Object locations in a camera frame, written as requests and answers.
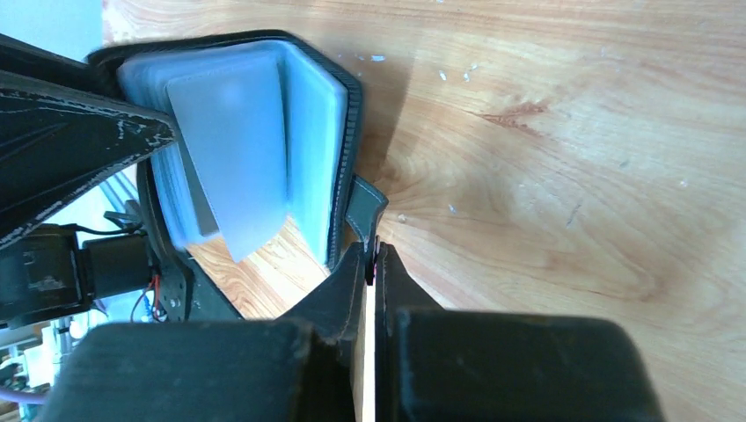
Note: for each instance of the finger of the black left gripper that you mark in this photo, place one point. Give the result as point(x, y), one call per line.
point(65, 128)

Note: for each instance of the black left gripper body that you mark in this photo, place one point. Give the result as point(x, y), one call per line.
point(46, 273)

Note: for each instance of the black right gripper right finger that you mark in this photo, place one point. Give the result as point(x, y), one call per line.
point(436, 364)

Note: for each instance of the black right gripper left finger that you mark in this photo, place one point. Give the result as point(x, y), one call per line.
point(296, 367)

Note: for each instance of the black card holder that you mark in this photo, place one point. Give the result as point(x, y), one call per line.
point(268, 130)

